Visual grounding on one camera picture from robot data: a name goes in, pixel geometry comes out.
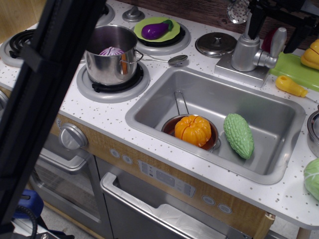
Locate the perforated metal skimmer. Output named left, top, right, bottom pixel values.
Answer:
left=226, top=0, right=249, bottom=24

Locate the green plate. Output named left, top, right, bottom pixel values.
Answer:
left=134, top=17, right=181, bottom=43

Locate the toy dishwasher door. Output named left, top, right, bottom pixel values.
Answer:
left=96, top=158, right=249, bottom=239

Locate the front left stove burner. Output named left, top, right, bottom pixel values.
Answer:
left=0, top=29, right=35, bottom=68

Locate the blue device with cable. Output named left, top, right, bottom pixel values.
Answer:
left=12, top=189, right=75, bottom=239

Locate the green toy cabbage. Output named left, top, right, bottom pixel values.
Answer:
left=304, top=158, right=319, bottom=200

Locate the purple toy eggplant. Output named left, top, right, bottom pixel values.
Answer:
left=141, top=19, right=173, bottom=40

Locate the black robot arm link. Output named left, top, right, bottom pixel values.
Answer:
left=0, top=0, right=105, bottom=239

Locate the silver faucet lever handle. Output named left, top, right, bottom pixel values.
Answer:
left=270, top=27, right=287, bottom=58

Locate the silver left edge knob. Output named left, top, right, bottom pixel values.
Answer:
left=0, top=91, right=8, bottom=111

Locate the toy oven door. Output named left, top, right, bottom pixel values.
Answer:
left=30, top=134, right=114, bottom=239

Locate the small steel saucepan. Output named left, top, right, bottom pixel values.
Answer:
left=161, top=91, right=220, bottom=152

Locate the silver metal spoon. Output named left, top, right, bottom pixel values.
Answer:
left=141, top=55, right=188, bottom=66

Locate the green toy bitter gourd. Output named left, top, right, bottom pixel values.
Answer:
left=223, top=114, right=255, bottom=159

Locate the stove burner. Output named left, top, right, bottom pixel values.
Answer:
left=96, top=3, right=115, bottom=26
left=76, top=63, right=150, bottom=104
left=0, top=29, right=35, bottom=68
left=133, top=22, right=192, bottom=56

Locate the stainless steel pot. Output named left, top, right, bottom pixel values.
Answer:
left=84, top=24, right=139, bottom=86

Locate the silver oven knob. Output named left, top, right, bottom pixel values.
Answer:
left=58, top=123, right=88, bottom=150

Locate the silver stove top knob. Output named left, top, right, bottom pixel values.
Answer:
left=122, top=6, right=145, bottom=22

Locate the front right stove burner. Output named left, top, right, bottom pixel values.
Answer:
left=76, top=63, right=150, bottom=104

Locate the yellow toy bell pepper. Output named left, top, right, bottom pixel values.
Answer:
left=301, top=39, right=319, bottom=70

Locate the red toy vegetable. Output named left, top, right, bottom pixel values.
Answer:
left=261, top=28, right=278, bottom=53

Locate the back left stove burner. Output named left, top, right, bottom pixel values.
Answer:
left=96, top=3, right=115, bottom=26

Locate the green cutting board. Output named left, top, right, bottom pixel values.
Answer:
left=269, top=52, right=319, bottom=92

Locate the back right stove burner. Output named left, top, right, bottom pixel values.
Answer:
left=133, top=22, right=192, bottom=56

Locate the purple toy onion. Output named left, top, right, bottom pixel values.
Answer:
left=99, top=46, right=124, bottom=56

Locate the steel pot lid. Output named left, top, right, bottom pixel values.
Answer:
left=195, top=32, right=237, bottom=58

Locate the silver toy faucet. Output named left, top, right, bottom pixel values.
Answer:
left=214, top=13, right=279, bottom=88

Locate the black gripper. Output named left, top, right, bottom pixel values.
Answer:
left=248, top=0, right=319, bottom=53

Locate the orange toy pumpkin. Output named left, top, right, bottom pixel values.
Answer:
left=174, top=115, right=212, bottom=147

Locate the steel pot at right edge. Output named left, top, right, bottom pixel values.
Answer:
left=307, top=108, right=319, bottom=157

